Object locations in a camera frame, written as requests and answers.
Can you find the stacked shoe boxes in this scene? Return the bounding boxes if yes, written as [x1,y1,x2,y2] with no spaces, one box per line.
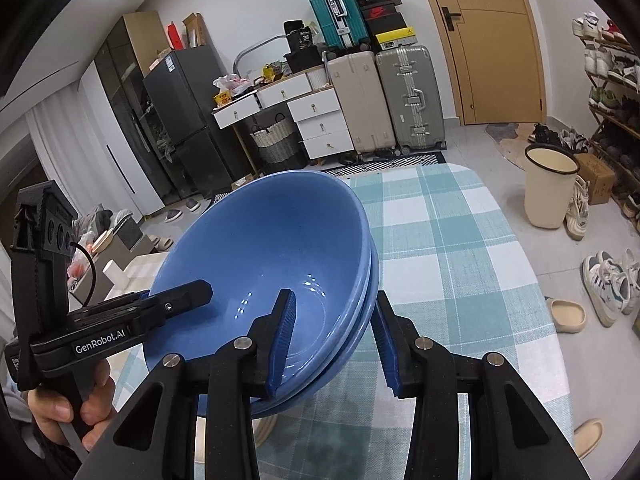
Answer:
[357,0,407,53]

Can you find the teal checkered tablecloth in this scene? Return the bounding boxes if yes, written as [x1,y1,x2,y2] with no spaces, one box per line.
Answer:
[106,161,574,480]

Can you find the blue bowl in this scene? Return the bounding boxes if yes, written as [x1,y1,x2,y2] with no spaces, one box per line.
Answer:
[143,170,378,416]
[194,244,381,418]

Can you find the cream slipper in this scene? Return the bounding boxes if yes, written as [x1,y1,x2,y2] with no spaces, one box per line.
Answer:
[546,297,587,334]

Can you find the grey aluminium suitcase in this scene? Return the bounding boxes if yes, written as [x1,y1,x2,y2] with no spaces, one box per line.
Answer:
[375,44,447,153]

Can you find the person's left hand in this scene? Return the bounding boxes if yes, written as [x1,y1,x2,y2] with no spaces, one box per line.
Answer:
[27,360,117,452]

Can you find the beige checkered tablecloth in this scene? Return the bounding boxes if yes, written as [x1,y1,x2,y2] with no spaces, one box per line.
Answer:
[103,252,168,300]

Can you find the cream waste bin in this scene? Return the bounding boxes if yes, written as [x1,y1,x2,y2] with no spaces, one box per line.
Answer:
[524,143,580,230]

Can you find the beige suitcase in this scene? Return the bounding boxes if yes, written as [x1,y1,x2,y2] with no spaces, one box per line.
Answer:
[326,51,396,154]

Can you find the wooden door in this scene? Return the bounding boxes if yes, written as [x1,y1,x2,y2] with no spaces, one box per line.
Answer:
[428,0,546,125]

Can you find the white drawer desk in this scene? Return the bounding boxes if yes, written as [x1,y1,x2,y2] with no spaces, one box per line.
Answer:
[212,65,355,159]

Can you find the white green sneaker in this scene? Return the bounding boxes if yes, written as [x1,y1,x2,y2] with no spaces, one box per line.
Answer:
[580,250,629,327]

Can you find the small cardboard box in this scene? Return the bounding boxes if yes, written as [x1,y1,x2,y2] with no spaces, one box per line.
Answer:
[576,153,616,205]

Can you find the black refrigerator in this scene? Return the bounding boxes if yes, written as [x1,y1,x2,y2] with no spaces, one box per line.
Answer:
[143,46,250,196]

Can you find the wooden shoe rack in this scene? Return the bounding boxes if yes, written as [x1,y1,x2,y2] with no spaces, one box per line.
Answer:
[572,11,639,226]

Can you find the black cable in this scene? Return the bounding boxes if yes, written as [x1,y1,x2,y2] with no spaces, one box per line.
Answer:
[67,239,99,311]

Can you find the woven laundry basket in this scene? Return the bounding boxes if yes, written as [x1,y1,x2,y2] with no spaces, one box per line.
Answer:
[250,113,300,174]

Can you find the teal suitcase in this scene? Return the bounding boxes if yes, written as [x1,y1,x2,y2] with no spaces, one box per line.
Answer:
[309,0,371,52]

